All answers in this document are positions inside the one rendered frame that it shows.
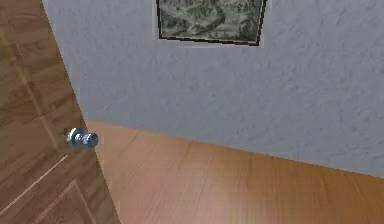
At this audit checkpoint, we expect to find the dark framed grey picture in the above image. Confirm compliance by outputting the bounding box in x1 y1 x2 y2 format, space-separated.
155 0 268 47

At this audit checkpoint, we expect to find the silver round door knob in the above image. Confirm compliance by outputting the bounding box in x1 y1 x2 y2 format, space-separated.
65 127 100 150

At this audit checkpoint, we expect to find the brown wooden room door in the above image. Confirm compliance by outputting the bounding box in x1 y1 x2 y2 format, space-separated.
0 0 122 224

